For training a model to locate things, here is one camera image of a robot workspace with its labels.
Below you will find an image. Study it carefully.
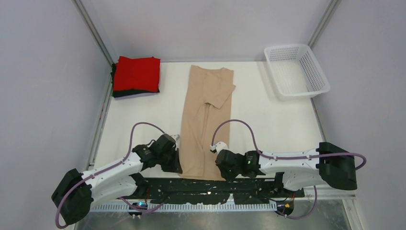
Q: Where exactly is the aluminium frame rail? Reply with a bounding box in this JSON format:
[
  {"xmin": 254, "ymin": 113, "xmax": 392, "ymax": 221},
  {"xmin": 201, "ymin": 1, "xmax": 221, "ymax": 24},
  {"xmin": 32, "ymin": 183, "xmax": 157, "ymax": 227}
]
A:
[{"xmin": 304, "ymin": 187, "xmax": 356, "ymax": 200}]

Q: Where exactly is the beige t shirt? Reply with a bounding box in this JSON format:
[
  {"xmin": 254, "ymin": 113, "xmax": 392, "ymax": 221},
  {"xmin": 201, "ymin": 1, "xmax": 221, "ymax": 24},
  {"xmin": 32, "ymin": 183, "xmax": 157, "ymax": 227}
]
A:
[{"xmin": 179, "ymin": 65, "xmax": 235, "ymax": 181}]

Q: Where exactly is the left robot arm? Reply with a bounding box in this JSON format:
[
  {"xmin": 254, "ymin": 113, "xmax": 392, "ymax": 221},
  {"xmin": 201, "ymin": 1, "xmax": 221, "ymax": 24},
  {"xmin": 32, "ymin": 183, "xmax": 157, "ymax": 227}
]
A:
[{"xmin": 51, "ymin": 134, "xmax": 182, "ymax": 225}]

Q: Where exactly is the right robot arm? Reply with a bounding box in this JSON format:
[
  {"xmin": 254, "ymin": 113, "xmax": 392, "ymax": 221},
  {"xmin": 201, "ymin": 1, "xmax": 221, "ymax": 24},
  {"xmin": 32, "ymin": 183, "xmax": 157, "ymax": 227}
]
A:
[{"xmin": 210, "ymin": 142, "xmax": 358, "ymax": 197}]

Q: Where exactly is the white plastic basket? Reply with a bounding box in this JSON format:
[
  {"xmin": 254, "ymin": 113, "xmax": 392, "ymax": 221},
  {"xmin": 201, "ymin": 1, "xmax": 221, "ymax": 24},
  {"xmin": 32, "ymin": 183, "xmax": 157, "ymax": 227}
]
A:
[{"xmin": 264, "ymin": 44, "xmax": 331, "ymax": 101}]

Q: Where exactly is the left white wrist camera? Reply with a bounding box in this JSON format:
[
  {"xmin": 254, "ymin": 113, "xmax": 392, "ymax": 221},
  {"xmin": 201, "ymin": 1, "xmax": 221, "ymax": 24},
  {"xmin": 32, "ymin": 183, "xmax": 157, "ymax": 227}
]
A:
[{"xmin": 170, "ymin": 135, "xmax": 180, "ymax": 142}]

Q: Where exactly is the white slotted cable duct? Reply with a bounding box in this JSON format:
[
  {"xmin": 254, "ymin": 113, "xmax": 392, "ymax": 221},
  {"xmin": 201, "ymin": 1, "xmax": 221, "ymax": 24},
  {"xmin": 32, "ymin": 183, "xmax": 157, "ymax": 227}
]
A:
[{"xmin": 90, "ymin": 201, "xmax": 277, "ymax": 212}]

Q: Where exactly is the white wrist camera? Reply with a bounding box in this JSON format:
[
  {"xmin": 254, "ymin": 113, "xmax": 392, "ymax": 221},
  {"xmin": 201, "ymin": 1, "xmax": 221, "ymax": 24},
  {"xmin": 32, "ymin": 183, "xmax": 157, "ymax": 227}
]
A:
[
  {"xmin": 170, "ymin": 135, "xmax": 180, "ymax": 142},
  {"xmin": 210, "ymin": 141, "xmax": 228, "ymax": 153}
]

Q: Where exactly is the red folded t shirt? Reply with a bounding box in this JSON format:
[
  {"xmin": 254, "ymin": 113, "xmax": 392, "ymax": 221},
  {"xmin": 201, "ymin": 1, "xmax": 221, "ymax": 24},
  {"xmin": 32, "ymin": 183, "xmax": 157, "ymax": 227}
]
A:
[{"xmin": 113, "ymin": 56, "xmax": 160, "ymax": 92}]

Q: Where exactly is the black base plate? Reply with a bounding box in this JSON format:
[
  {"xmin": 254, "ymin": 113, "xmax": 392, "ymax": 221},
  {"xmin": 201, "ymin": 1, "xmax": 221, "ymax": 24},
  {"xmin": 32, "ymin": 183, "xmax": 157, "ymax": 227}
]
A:
[{"xmin": 128, "ymin": 178, "xmax": 305, "ymax": 205}]

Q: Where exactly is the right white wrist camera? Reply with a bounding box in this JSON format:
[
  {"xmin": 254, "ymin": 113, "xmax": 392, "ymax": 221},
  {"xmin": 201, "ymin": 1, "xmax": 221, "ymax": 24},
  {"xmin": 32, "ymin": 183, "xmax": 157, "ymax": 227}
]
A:
[{"xmin": 210, "ymin": 141, "xmax": 228, "ymax": 153}]

